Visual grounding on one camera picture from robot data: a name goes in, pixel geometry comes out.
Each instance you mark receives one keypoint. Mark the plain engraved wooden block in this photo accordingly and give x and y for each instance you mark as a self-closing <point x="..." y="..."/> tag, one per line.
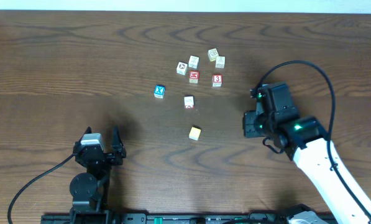
<point x="220" y="62"/>

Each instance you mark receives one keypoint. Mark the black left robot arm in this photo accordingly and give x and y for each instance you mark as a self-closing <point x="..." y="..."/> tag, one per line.
<point x="90" y="189"/>

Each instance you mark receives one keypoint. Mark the blue sided wooden block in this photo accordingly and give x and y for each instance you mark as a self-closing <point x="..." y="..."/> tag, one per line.
<point x="193" y="62"/>

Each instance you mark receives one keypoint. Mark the red number 3 block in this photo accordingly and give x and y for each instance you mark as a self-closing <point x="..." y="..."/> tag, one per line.
<point x="217" y="80"/>

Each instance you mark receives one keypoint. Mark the yellow top wooden block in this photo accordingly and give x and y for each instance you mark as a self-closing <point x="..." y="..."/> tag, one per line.
<point x="194" y="133"/>

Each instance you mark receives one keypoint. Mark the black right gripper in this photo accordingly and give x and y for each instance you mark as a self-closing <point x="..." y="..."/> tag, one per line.
<point x="250" y="130"/>

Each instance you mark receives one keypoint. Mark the yellow sided wooden block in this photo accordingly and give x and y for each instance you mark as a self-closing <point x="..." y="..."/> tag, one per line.
<point x="212" y="54"/>

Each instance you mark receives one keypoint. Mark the blue X wooden block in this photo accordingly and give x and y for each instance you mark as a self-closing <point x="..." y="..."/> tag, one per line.
<point x="159" y="91"/>

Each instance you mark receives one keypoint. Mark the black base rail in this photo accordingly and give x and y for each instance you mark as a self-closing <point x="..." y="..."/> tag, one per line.
<point x="136" y="218"/>

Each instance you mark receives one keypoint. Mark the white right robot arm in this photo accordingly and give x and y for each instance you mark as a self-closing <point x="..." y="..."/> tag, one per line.
<point x="305" y="142"/>

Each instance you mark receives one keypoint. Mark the red A wooden block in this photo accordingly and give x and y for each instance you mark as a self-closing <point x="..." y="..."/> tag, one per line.
<point x="189" y="102"/>

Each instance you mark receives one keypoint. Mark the brown circle wooden block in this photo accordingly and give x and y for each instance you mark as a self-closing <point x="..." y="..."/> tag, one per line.
<point x="181" y="68"/>

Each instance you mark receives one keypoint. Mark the red M wooden block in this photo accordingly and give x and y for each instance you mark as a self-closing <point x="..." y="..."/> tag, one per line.
<point x="194" y="77"/>

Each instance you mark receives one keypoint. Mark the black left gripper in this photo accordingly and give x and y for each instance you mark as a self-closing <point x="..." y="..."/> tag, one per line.
<point x="107" y="155"/>

